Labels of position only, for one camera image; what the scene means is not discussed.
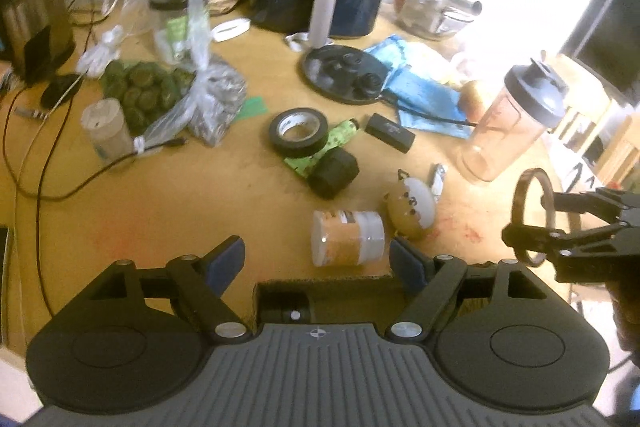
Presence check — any stainless steel kettle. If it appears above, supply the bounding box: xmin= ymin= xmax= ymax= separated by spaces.
xmin=0 ymin=0 xmax=77 ymax=86

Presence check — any short black cylinder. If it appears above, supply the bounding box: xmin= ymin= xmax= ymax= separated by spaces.
xmin=308 ymin=150 xmax=361 ymax=200

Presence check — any white oval band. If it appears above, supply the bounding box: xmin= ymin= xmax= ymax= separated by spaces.
xmin=212 ymin=21 xmax=251 ymax=42

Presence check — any pile of green round cakes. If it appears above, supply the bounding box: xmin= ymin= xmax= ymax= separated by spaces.
xmin=101 ymin=59 xmax=197 ymax=134

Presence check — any wooden chair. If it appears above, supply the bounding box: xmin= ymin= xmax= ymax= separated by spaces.
xmin=547 ymin=54 xmax=613 ymax=154
xmin=595 ymin=114 xmax=640 ymax=191

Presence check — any green squeeze tube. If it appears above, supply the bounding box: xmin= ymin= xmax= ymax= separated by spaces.
xmin=284 ymin=119 xmax=360 ymax=178

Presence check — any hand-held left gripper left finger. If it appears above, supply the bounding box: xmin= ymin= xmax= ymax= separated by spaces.
xmin=85 ymin=235 xmax=253 ymax=344

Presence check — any crumpled white plastic bag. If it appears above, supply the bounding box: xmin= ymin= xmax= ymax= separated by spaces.
xmin=77 ymin=26 xmax=126 ymax=80

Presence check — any black usb cable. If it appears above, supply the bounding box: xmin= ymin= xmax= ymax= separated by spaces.
xmin=2 ymin=82 xmax=186 ymax=200

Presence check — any plain blue packet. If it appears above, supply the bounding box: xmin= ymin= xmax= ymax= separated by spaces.
xmin=386 ymin=69 xmax=473 ymax=138

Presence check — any silver metal cylinder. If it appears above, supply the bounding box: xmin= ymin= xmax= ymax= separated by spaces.
xmin=308 ymin=0 xmax=342 ymax=49

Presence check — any thin black ring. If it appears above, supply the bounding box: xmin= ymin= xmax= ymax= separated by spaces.
xmin=512 ymin=168 xmax=557 ymax=268

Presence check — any thin dark power cable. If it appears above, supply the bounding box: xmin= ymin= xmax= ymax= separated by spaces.
xmin=37 ymin=7 xmax=99 ymax=316

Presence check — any thin black cord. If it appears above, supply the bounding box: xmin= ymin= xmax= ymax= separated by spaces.
xmin=380 ymin=91 xmax=481 ymax=128

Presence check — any yellow round fruit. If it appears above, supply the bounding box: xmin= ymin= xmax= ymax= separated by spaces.
xmin=460 ymin=79 xmax=493 ymax=121

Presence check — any light blue patterned packet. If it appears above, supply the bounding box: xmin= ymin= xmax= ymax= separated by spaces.
xmin=364 ymin=36 xmax=451 ymax=82

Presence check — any glass bowl with packets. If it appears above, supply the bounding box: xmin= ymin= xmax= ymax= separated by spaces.
xmin=392 ymin=0 xmax=476 ymax=41

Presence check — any black tape roll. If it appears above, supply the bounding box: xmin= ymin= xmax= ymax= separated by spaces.
xmin=269 ymin=108 xmax=329 ymax=158

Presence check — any small black rectangular box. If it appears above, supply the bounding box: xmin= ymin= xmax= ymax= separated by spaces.
xmin=365 ymin=113 xmax=417 ymax=154

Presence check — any black oval pad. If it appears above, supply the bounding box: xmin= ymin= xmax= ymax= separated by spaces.
xmin=41 ymin=74 xmax=83 ymax=108

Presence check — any clear bag of dark seeds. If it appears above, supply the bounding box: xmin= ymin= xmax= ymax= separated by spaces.
xmin=134 ymin=0 xmax=248 ymax=148

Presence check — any clear shaker bottle grey lid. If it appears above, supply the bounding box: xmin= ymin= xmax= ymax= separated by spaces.
xmin=461 ymin=59 xmax=571 ymax=184

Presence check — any white looped band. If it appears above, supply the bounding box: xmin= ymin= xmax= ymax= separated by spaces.
xmin=285 ymin=33 xmax=334 ymax=54

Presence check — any clear jar with black lid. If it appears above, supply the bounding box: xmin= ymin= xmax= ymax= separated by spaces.
xmin=148 ymin=0 xmax=211 ymax=64

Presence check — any tan cat plush toy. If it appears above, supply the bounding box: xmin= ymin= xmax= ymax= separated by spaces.
xmin=384 ymin=169 xmax=437 ymax=241

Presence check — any silver foil roll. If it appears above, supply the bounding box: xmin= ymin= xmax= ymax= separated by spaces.
xmin=440 ymin=0 xmax=483 ymax=16

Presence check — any black round pot lid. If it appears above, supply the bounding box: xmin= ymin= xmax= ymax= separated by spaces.
xmin=300 ymin=45 xmax=396 ymax=104

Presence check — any green paper card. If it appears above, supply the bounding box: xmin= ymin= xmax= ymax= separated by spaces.
xmin=235 ymin=96 xmax=271 ymax=120

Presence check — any small jar with white lid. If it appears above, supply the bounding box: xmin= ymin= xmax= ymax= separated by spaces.
xmin=311 ymin=209 xmax=386 ymax=267

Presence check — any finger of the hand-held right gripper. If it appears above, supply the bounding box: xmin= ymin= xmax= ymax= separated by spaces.
xmin=542 ymin=189 xmax=611 ymax=217
xmin=501 ymin=222 xmax=618 ymax=262

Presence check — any black flat monitor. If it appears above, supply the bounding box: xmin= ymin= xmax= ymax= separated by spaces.
xmin=557 ymin=0 xmax=640 ymax=105

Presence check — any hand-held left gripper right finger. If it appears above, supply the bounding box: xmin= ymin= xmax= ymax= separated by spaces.
xmin=386 ymin=237 xmax=551 ymax=342

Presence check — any clear toothpick holder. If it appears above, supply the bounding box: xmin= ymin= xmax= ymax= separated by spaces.
xmin=81 ymin=98 xmax=136 ymax=165

